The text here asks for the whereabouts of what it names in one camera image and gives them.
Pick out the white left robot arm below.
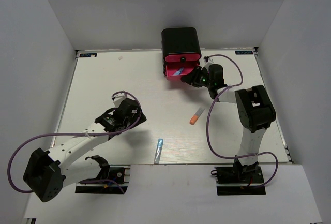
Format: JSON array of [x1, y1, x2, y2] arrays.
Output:
[[23, 97, 146, 202]]

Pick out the orange utility knife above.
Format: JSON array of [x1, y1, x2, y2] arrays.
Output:
[[189, 107, 205, 125]]

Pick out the pink drawer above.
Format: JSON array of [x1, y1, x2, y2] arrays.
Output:
[[165, 61, 199, 81], [165, 53, 201, 63]]

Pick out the light blue utility knife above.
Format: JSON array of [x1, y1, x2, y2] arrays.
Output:
[[154, 139, 164, 165]]

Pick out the pink top drawer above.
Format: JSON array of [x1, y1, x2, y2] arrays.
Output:
[[165, 53, 201, 63]]

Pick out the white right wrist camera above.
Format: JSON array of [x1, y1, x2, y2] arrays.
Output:
[[203, 56, 214, 71]]

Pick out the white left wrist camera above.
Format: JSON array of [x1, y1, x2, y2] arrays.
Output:
[[111, 93, 127, 108]]

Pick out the light blue correction tape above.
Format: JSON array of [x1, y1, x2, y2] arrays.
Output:
[[173, 67, 184, 76]]

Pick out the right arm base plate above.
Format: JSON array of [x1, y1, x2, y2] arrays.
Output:
[[210, 166, 266, 196]]

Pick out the black drawer cabinet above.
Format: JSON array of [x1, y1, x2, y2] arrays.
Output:
[[161, 27, 201, 76]]

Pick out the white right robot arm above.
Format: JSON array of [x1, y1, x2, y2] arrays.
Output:
[[181, 64, 276, 182]]

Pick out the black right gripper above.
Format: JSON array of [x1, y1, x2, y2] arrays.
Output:
[[182, 65, 214, 88]]

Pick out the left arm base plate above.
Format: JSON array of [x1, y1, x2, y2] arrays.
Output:
[[75, 165, 130, 195]]

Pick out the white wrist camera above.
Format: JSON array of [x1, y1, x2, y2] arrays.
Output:
[[203, 56, 214, 71], [111, 93, 127, 108]]

